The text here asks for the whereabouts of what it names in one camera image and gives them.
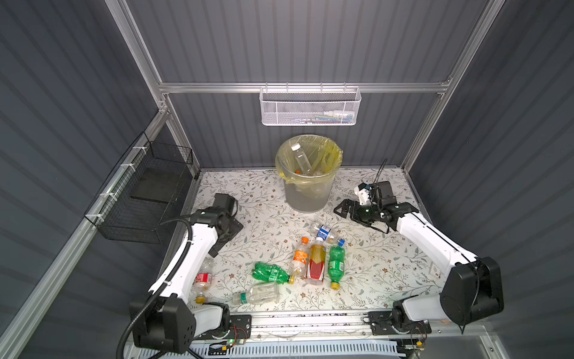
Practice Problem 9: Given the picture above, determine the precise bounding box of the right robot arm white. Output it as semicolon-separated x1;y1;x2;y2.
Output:
333;199;505;333

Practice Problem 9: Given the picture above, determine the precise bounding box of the yellow plastic bin liner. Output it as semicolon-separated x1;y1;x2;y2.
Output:
275;134;343;186

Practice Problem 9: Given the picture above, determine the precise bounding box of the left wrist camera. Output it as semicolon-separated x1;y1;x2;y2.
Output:
212;193;239;218

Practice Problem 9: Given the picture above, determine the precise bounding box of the clear unlabeled bottle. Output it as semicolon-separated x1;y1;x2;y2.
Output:
291;142;313;177

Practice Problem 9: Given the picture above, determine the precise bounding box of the lying green soda bottle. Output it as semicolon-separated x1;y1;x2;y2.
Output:
251;262;294;284

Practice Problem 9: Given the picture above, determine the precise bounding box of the silver mesh waste bin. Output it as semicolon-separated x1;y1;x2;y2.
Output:
274;134;344;214

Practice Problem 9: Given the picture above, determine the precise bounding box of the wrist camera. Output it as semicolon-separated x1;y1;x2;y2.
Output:
354;181;396;207
212;193;239;218

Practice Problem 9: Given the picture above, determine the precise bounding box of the small blue label bottle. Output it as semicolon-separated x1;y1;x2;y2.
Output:
312;223;347;247

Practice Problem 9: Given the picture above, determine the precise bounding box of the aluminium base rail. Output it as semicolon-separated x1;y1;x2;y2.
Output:
198;309;432;340

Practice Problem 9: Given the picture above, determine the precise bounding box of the white wire wall basket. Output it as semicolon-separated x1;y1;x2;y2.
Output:
259;85;362;127

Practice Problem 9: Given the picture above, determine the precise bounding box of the white slotted cable duct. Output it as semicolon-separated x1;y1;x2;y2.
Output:
164;340;407;358

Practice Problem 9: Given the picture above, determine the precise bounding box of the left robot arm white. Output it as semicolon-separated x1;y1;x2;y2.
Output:
115;206;243;358

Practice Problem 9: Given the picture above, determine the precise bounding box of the small orange label bottle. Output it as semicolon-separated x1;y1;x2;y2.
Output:
289;237;309;280

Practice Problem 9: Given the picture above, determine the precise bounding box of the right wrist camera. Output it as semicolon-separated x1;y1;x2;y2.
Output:
354;181;396;207

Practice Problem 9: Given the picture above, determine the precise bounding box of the yellow red label bottle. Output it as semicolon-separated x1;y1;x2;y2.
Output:
306;237;327;286

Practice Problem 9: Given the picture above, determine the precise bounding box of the upright green soda bottle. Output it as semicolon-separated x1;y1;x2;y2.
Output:
327;244;345;290

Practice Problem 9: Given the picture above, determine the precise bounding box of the black wire side basket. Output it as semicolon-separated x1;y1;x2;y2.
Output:
85;135;194;245

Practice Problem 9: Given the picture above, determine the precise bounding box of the clear bottle red label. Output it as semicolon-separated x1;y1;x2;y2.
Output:
193;256;214;305

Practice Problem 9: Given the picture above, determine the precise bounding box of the clear bottle green cap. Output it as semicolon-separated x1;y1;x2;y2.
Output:
232;283;280;306

